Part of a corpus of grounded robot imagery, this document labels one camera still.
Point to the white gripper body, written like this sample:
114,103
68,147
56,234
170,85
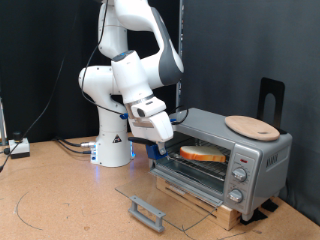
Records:
156,128

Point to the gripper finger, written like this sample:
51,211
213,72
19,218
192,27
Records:
162,148

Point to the white bread slice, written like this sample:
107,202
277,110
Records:
203,154

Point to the silver oven timer knob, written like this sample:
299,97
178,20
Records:
235,195

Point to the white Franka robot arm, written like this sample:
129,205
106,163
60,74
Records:
113,156

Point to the silver oven temperature knob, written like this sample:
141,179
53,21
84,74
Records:
240,174

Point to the silver toaster oven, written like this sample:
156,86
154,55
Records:
266,156

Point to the round wooden board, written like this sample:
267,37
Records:
250,127

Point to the slatted wooden base block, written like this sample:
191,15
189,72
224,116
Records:
230,216

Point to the black tape strip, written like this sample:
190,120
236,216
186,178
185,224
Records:
253,216
270,205

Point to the grey curtain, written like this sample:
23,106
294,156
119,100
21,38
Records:
250,40

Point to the black metal bookend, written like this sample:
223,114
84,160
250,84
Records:
281,96

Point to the white power box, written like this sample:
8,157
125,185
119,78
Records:
19,146

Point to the black curtain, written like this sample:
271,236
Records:
33,50

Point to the metal stand leg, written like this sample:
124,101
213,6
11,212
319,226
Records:
2,123

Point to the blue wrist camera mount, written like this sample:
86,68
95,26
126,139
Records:
124,116

